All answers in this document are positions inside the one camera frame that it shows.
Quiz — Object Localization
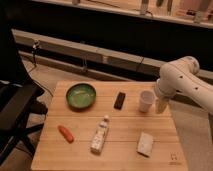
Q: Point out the black eraser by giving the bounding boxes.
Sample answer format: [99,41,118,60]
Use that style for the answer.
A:
[114,92,126,110]

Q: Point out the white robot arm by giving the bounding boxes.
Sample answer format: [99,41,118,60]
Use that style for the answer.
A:
[154,56,213,115]

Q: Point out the green bowl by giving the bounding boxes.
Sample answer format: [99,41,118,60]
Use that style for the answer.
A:
[66,83,96,110]

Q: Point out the wooden table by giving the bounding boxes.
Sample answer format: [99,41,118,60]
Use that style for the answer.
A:
[31,81,188,171]

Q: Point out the orange carrot toy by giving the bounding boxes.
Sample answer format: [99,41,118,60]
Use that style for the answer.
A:
[58,125,74,143]

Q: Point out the white paper cup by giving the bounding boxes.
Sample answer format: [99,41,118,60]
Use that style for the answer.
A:
[139,90,155,112]

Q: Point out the white sponge block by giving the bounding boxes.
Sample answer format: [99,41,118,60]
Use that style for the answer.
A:
[137,132,154,157]

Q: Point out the black office chair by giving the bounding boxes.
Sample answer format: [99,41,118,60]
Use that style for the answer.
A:
[0,19,48,166]

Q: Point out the white tube bottle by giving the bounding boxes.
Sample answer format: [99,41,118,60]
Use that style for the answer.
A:
[90,115,109,154]

